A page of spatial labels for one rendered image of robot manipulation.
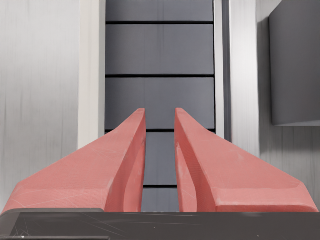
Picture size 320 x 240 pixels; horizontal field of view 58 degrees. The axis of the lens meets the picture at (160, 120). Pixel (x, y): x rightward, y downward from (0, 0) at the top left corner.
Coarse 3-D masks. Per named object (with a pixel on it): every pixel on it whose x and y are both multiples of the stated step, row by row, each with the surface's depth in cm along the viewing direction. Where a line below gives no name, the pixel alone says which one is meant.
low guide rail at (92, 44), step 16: (80, 0) 17; (96, 0) 17; (80, 16) 17; (96, 16) 17; (80, 32) 17; (96, 32) 17; (80, 48) 17; (96, 48) 17; (80, 64) 17; (96, 64) 17; (80, 80) 17; (96, 80) 17; (80, 96) 17; (96, 96) 17; (80, 112) 17; (96, 112) 17; (80, 128) 16; (96, 128) 16; (80, 144) 16
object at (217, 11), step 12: (216, 0) 21; (216, 12) 21; (216, 24) 21; (216, 36) 21; (216, 48) 21; (216, 60) 21; (216, 72) 20; (216, 84) 20; (216, 96) 20; (216, 108) 20; (216, 120) 20; (216, 132) 20
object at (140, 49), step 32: (128, 0) 21; (160, 0) 21; (192, 0) 21; (128, 32) 20; (160, 32) 20; (192, 32) 20; (128, 64) 20; (160, 64) 20; (192, 64) 20; (128, 96) 20; (160, 96) 20; (192, 96) 20; (160, 128) 20; (160, 160) 20; (160, 192) 20
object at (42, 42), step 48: (0, 0) 26; (48, 0) 26; (0, 48) 25; (48, 48) 25; (0, 96) 25; (48, 96) 25; (0, 144) 25; (48, 144) 25; (288, 144) 25; (0, 192) 25
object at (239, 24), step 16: (224, 0) 13; (240, 0) 12; (224, 16) 13; (240, 16) 12; (224, 32) 13; (240, 32) 12; (256, 32) 12; (224, 48) 13; (240, 48) 12; (256, 48) 12; (224, 64) 13; (240, 64) 12; (256, 64) 12; (224, 80) 13; (240, 80) 12; (256, 80) 12; (224, 96) 13; (240, 96) 12; (256, 96) 12; (224, 112) 13; (240, 112) 12; (256, 112) 12; (224, 128) 13; (240, 128) 12; (256, 128) 12; (240, 144) 12; (256, 144) 12
